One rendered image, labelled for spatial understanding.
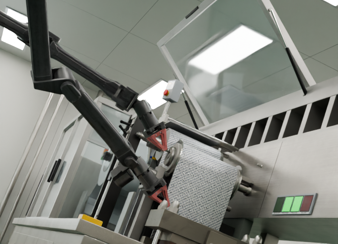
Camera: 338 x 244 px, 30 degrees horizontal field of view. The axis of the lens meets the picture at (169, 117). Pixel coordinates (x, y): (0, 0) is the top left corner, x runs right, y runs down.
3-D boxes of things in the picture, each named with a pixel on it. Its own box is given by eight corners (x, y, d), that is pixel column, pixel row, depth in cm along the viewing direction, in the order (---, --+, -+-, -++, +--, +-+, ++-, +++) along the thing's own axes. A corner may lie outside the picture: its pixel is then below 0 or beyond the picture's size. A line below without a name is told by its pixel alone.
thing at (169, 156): (162, 168, 235) (166, 152, 239) (166, 170, 235) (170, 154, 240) (170, 159, 229) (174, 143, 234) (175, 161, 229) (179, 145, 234)
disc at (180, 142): (160, 177, 240) (173, 141, 243) (161, 177, 240) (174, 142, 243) (172, 175, 226) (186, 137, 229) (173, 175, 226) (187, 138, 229)
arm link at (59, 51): (27, 52, 237) (43, 26, 237) (32, 54, 243) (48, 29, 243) (122, 113, 232) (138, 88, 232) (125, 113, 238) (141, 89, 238)
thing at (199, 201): (157, 217, 223) (174, 168, 228) (215, 240, 229) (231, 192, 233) (157, 217, 223) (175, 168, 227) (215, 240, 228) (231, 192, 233)
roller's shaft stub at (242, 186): (228, 189, 242) (232, 178, 243) (244, 196, 243) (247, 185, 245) (233, 188, 238) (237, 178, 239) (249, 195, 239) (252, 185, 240)
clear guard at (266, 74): (161, 45, 334) (162, 45, 335) (208, 127, 336) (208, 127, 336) (245, -27, 236) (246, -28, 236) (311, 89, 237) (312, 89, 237)
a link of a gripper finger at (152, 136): (160, 153, 231) (147, 131, 231) (154, 156, 238) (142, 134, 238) (175, 145, 233) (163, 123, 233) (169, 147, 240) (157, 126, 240)
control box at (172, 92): (158, 97, 297) (166, 78, 300) (169, 103, 300) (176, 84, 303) (167, 96, 291) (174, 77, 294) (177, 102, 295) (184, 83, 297)
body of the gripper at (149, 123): (151, 133, 229) (141, 115, 229) (144, 137, 239) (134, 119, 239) (166, 125, 231) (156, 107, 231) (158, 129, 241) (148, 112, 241)
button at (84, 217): (76, 220, 208) (79, 214, 208) (96, 228, 209) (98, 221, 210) (80, 221, 201) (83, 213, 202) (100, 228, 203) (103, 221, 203)
